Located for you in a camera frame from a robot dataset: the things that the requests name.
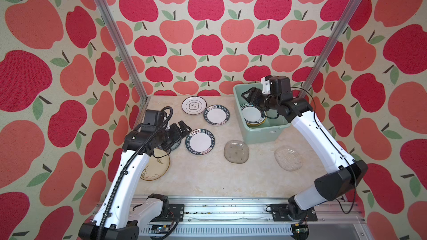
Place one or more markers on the aluminium corner post right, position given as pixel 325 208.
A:
pixel 330 44

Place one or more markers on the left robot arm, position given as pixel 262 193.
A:
pixel 123 190

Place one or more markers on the yellow dotted scalloped plate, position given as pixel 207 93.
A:
pixel 257 125

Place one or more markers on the aluminium corner post left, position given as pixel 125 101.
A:
pixel 121 47

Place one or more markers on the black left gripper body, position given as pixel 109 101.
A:
pixel 169 135

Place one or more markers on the white plate blue rim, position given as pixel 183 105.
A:
pixel 194 105

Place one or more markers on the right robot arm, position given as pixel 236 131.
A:
pixel 344 173

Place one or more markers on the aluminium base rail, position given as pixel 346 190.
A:
pixel 234 218

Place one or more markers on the white plate dark red-green rim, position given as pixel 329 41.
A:
pixel 252 115

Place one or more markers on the blue floral patterned plate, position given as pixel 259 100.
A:
pixel 170 146

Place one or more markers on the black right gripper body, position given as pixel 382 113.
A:
pixel 270 103

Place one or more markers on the mint green plastic bin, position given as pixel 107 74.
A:
pixel 269 131

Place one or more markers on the clear glass round plate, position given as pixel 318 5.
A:
pixel 288 159

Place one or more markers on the clear glass square plate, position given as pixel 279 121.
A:
pixel 236 152

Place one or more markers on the aluminium corner post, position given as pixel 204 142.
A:
pixel 121 47
pixel 330 44

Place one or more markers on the cream plate brown rim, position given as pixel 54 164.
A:
pixel 157 166

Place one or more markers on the green rim plate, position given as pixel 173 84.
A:
pixel 200 142
pixel 216 115

